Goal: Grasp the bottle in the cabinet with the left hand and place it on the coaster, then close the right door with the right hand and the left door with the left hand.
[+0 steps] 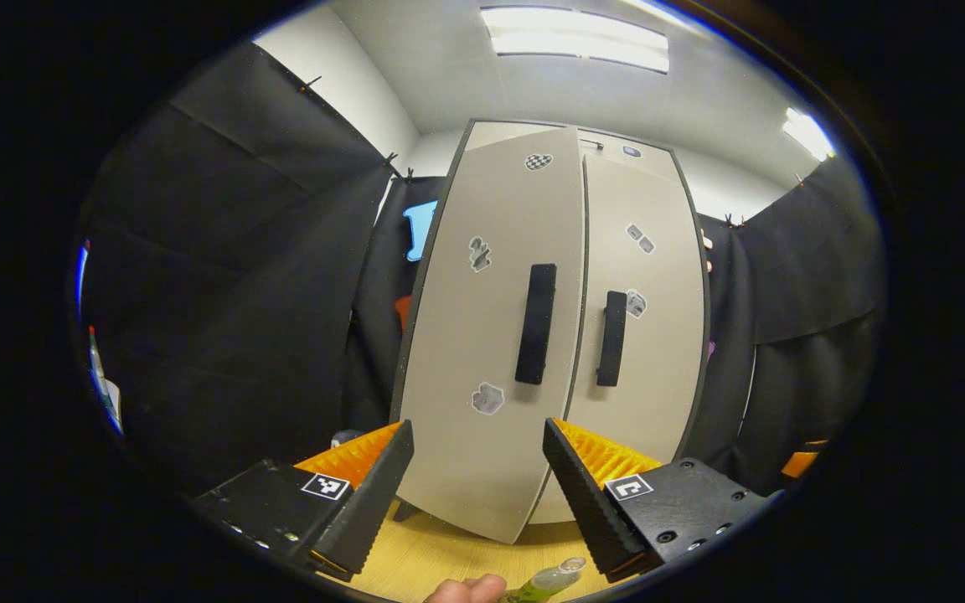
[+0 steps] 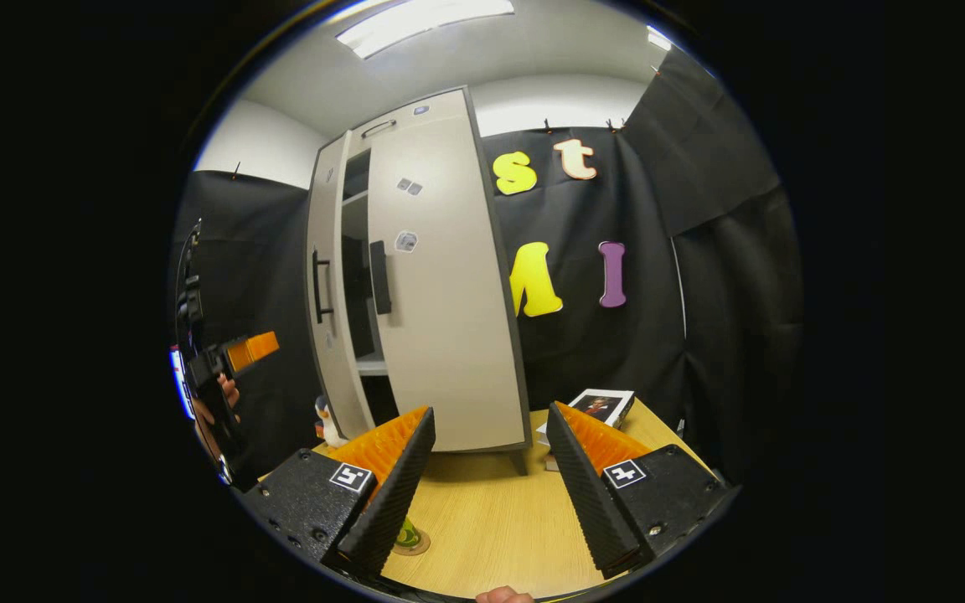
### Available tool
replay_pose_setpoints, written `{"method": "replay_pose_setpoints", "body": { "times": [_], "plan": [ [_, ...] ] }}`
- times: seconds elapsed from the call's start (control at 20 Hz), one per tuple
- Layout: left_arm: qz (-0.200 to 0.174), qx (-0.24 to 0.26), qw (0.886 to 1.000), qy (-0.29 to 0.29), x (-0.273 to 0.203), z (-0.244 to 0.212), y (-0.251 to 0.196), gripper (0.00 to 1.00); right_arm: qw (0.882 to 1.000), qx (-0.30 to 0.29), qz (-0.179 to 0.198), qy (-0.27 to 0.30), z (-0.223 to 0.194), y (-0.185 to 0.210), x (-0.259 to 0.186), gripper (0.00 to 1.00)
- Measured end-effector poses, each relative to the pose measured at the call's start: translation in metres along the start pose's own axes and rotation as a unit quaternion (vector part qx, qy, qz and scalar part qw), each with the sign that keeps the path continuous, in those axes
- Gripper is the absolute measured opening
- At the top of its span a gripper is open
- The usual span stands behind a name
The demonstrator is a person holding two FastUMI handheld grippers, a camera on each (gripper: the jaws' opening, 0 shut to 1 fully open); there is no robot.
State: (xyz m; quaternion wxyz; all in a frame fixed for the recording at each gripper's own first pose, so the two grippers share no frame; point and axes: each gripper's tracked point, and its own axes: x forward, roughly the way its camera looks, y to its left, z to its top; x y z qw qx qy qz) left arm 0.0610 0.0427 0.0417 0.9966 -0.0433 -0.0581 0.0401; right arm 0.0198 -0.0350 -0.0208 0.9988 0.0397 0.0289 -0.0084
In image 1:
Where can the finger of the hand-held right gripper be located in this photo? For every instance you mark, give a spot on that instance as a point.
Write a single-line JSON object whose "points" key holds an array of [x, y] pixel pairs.
{"points": [[801, 463]]}

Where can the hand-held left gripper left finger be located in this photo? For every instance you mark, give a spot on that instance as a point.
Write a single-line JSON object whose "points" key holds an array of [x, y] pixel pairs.
{"points": [[374, 502]]}

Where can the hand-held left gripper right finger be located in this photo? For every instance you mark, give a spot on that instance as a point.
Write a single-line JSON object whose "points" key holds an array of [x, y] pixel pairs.
{"points": [[587, 502]]}

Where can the green label bottle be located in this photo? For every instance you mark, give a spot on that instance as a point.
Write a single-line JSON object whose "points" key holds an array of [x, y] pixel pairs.
{"points": [[545, 582]]}

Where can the grey cabinet door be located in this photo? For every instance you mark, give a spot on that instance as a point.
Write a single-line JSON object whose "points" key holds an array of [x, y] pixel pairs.
{"points": [[658, 360], [482, 335]]}

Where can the grey cabinet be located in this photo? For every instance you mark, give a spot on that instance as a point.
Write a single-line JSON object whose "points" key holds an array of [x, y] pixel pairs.
{"points": [[404, 511]]}

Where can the red cap clear bottle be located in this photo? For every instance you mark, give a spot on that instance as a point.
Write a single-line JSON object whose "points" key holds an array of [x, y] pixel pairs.
{"points": [[97, 368]]}

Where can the small ceiling light panel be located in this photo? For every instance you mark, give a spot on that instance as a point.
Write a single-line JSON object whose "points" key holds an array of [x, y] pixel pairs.
{"points": [[807, 134]]}

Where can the large ceiling light panel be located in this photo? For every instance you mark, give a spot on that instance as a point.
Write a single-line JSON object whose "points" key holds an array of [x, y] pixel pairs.
{"points": [[575, 38]]}

